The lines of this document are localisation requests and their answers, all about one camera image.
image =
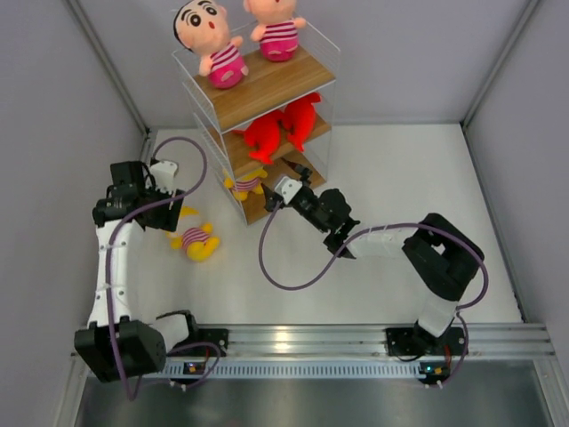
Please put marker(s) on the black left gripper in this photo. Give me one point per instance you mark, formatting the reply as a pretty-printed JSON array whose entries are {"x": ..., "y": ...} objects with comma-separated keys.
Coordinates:
[{"x": 167, "y": 219}]

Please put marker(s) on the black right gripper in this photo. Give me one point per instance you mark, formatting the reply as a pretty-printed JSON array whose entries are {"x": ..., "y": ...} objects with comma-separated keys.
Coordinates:
[{"x": 300, "y": 170}]

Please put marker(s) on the yellow bear plush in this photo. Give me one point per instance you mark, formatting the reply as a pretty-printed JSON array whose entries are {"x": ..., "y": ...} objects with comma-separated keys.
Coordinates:
[
  {"x": 193, "y": 236},
  {"x": 242, "y": 187}
]

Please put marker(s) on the red shark plush toy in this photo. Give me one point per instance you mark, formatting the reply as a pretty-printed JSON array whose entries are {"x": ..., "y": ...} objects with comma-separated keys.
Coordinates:
[{"x": 263, "y": 135}]

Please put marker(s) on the pink bald baby doll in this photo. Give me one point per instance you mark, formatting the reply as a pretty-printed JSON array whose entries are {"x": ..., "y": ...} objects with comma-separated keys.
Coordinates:
[{"x": 277, "y": 29}]

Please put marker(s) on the pink black-haired boy doll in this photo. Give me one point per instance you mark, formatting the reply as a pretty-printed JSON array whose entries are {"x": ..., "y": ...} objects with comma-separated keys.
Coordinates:
[{"x": 202, "y": 28}]

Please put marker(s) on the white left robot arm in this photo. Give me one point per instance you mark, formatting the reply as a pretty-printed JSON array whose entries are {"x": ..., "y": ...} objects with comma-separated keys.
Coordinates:
[{"x": 115, "y": 344}]

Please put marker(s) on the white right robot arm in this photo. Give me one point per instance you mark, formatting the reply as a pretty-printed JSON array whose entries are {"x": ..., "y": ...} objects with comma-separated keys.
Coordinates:
[{"x": 448, "y": 263}]

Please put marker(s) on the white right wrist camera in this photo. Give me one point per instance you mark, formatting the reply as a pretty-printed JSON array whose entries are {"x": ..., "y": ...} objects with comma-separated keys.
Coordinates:
[{"x": 287, "y": 188}]

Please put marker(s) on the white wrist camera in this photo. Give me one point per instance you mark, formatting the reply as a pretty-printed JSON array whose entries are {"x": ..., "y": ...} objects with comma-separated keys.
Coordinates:
[
  {"x": 287, "y": 188},
  {"x": 162, "y": 175}
]

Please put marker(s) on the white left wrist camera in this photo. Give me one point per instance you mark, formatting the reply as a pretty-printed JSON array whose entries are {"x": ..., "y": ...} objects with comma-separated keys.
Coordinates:
[{"x": 162, "y": 175}]

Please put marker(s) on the white wire wooden shelf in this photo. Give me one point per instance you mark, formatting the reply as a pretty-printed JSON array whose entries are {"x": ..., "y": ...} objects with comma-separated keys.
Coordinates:
[{"x": 223, "y": 114}]

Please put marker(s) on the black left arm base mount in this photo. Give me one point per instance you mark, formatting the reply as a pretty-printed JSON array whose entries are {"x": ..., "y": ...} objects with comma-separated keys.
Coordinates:
[{"x": 217, "y": 336}]

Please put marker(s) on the slotted grey cable duct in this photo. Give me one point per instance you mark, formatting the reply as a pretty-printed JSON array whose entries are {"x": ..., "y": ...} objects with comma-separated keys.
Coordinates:
[{"x": 312, "y": 369}]

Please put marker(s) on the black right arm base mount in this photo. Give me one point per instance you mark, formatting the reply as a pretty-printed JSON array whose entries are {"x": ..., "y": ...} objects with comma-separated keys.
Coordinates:
[{"x": 413, "y": 341}]

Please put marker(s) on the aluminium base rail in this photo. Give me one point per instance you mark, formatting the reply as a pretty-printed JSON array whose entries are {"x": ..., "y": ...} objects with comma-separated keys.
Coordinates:
[{"x": 486, "y": 341}]

